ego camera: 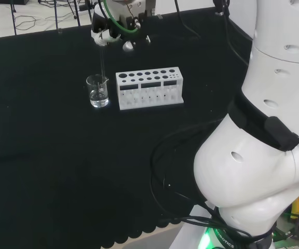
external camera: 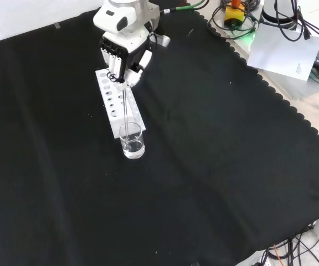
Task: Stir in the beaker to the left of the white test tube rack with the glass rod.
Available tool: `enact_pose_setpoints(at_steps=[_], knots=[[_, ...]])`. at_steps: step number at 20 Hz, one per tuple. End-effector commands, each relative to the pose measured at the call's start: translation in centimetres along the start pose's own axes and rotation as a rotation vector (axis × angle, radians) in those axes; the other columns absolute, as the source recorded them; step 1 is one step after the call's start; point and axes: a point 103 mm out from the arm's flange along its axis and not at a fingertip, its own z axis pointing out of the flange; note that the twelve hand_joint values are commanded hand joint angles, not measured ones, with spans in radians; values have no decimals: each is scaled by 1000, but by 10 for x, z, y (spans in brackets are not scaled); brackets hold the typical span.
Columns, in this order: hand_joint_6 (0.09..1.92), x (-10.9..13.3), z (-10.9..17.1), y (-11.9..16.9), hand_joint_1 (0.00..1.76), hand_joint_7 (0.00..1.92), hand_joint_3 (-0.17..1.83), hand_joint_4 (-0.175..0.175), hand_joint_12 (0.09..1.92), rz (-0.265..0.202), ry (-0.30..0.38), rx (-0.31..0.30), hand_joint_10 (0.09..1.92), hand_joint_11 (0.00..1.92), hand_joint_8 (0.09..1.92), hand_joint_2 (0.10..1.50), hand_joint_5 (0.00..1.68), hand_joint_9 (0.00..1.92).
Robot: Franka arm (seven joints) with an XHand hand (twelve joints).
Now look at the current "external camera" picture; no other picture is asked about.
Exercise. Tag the black bench cloth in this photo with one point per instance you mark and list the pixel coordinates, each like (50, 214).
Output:
(203, 166)

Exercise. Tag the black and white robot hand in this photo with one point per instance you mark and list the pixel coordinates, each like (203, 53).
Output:
(129, 47)

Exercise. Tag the white paper sheet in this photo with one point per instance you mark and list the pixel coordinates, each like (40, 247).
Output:
(284, 51)

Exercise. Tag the yellow stop button box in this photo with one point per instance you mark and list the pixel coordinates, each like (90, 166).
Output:
(234, 15)

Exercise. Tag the pale clear board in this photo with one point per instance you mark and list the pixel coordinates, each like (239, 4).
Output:
(295, 87)

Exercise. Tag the clear glass beaker with water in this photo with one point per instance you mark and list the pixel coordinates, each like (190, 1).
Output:
(132, 147)

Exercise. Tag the clear tape strip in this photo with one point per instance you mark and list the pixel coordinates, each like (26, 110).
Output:
(57, 25)
(195, 263)

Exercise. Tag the white test tube rack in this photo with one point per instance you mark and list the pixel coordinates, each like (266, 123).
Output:
(112, 110)

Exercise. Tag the clear glass rod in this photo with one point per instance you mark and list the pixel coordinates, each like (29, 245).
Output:
(125, 116)

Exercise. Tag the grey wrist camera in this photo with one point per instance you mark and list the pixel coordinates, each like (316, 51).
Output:
(163, 41)

